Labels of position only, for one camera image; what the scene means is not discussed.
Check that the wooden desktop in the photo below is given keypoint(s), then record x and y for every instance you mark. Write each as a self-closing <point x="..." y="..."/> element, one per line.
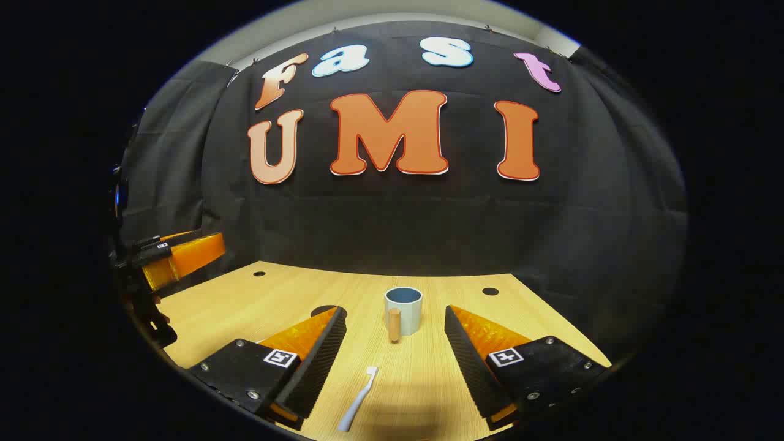
<point x="422" y="380"/>

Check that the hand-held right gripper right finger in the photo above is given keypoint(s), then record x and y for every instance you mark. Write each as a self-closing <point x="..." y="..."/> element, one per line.
<point x="468" y="361"/>

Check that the white toothbrush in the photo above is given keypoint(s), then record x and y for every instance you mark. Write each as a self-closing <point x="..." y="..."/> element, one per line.
<point x="357" y="404"/>

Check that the black backdrop cloth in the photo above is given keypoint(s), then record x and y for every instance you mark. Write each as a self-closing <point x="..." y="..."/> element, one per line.
<point x="380" y="226"/>

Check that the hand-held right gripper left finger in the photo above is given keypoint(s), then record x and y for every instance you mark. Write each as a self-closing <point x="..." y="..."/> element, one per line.
<point x="315" y="361"/>

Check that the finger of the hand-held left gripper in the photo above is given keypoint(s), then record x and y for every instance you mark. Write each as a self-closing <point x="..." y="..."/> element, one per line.
<point x="177" y="237"/>
<point x="190" y="256"/>

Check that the dark round coaster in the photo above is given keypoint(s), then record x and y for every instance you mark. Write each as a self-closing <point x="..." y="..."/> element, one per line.
<point x="322" y="311"/>

